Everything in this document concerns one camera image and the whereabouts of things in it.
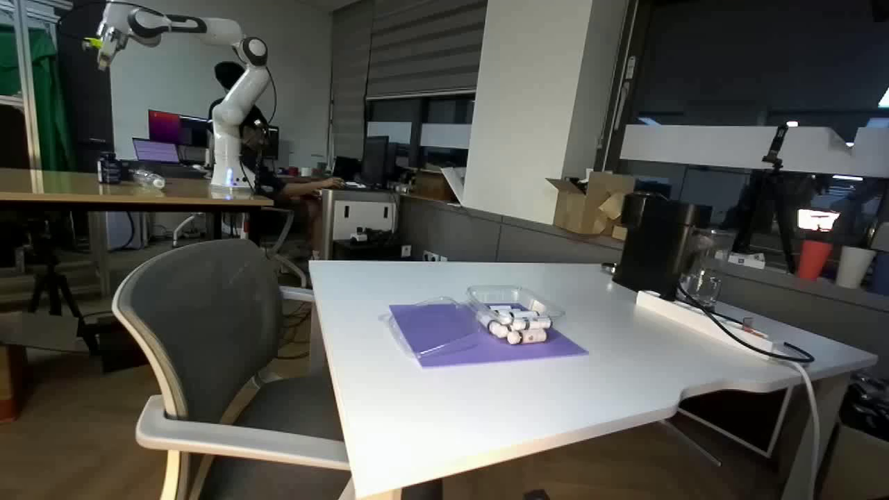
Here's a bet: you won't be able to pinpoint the white power strip adapter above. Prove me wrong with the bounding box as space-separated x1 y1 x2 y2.
634 287 777 357

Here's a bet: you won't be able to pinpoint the small white cylinder pieces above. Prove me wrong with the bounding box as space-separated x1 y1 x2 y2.
475 302 556 348

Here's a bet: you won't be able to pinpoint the long wooden desk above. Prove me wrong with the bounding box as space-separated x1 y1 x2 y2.
0 166 277 300

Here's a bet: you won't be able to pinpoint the open cardboard box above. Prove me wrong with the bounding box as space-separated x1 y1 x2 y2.
544 170 639 243

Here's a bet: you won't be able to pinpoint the clear glass jug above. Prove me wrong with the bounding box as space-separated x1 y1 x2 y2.
682 230 731 311

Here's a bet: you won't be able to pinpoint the seated person in dark clothes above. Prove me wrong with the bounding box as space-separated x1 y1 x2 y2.
234 100 348 212

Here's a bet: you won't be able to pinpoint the white cup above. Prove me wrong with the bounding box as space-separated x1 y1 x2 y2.
832 245 878 291

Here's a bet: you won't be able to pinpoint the white metal rack frame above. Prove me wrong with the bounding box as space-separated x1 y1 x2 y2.
0 0 75 173

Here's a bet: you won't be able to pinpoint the grey roller blind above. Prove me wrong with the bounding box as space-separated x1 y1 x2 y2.
364 0 489 104

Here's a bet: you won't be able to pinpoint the open laptop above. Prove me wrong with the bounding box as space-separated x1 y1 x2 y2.
130 137 207 180

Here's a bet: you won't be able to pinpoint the white drawer cabinet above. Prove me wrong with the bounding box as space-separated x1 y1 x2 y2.
321 187 402 255

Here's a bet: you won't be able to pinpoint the purple mat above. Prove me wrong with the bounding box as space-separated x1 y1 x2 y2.
385 300 592 373

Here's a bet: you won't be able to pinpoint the black tripod with camera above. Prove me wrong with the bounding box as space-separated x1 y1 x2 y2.
734 118 806 273

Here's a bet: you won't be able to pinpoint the green cloth backdrop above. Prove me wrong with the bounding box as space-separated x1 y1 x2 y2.
0 25 75 176

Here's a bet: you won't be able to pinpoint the grey desk partition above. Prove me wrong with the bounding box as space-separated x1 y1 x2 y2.
398 191 889 359

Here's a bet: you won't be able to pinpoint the clear plastic bottle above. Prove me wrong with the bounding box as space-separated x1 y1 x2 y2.
128 165 170 195

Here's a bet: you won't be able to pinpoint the clear plastic container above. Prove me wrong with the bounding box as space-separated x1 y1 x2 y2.
463 283 569 351

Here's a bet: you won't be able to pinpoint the white power strip cord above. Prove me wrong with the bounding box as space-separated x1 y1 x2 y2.
773 351 824 500

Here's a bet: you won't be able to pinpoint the monitor with red screen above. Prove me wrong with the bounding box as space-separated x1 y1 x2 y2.
144 105 214 150

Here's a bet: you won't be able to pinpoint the green-tipped background robot gripper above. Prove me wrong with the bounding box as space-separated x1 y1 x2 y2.
80 29 121 73

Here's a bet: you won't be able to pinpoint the black power cable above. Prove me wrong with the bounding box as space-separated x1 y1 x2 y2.
674 277 817 368

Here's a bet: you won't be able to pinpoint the red cup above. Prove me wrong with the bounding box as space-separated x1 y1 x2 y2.
794 237 837 287

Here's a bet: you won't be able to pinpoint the small black tripod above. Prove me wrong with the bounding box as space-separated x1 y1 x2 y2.
24 247 89 322

